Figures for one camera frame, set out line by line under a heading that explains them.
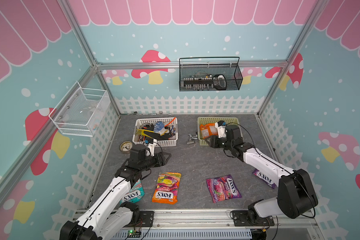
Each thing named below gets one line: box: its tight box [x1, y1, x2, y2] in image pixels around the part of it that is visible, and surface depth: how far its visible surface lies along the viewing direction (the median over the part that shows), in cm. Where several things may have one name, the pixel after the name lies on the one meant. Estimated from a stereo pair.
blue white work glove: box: [153, 121, 168, 136], surface depth 104 cm
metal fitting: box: [186, 134, 198, 145], surface depth 106 cm
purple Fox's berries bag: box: [206, 174, 242, 203], surface depth 83 cm
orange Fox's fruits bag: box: [152, 172, 182, 205], surface depth 83 cm
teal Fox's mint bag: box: [120, 179, 145, 205], surface depth 82 cm
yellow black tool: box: [136, 129, 172, 140], surface depth 100 cm
